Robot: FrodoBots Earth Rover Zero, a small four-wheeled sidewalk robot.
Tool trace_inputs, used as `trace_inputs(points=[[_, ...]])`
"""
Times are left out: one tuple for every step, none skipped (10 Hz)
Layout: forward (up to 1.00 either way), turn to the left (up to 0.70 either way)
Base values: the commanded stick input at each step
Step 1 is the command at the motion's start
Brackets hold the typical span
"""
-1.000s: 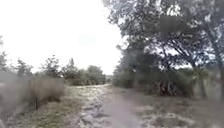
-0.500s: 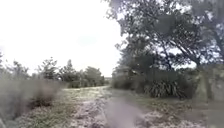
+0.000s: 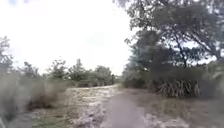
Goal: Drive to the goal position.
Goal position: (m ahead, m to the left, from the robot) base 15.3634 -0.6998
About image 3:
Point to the palmetto bush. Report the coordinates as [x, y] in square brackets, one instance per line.
[178, 88]

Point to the row of green trees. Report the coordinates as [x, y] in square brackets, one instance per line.
[78, 74]

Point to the dry grass verge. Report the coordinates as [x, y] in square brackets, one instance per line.
[193, 111]
[50, 115]

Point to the tall dry bushes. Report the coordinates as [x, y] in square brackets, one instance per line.
[20, 88]

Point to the large dark tree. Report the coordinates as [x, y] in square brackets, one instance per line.
[160, 50]

